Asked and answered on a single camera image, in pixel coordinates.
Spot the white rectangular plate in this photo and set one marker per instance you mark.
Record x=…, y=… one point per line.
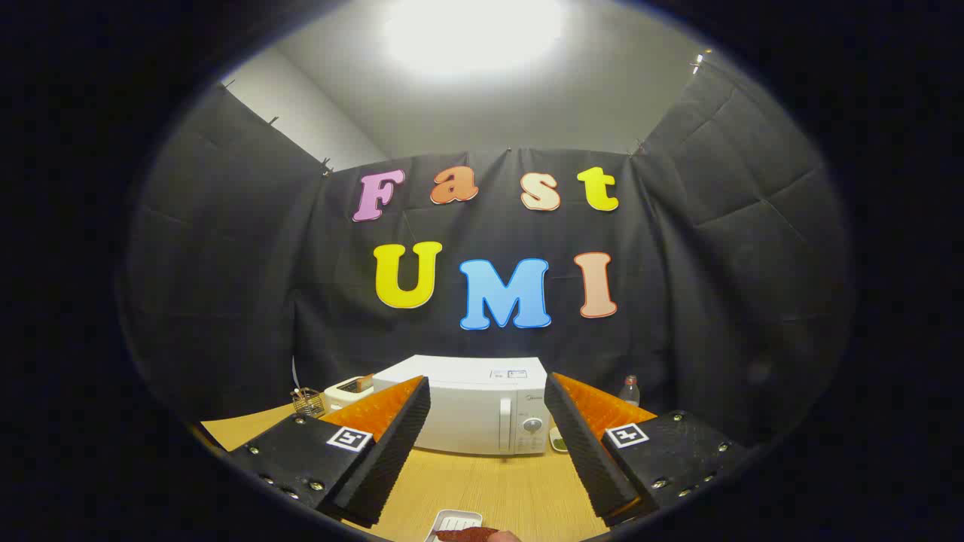
x=456, y=519

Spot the black backdrop cloth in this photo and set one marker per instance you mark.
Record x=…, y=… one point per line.
x=241, y=263

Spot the white bread toaster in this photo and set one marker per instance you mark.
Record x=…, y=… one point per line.
x=343, y=391

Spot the white toaster oven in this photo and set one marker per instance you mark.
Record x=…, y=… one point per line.
x=482, y=406

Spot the red meat patty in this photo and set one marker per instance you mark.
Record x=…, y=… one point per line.
x=467, y=535

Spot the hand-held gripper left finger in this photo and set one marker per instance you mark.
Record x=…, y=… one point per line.
x=392, y=459

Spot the white divided bean dish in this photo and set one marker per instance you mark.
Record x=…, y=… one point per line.
x=558, y=440

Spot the clear plastic water bottle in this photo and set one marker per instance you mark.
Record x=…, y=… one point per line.
x=629, y=391

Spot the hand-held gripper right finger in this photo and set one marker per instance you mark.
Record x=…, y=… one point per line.
x=591, y=459

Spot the toast slice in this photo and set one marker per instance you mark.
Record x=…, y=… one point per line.
x=366, y=382

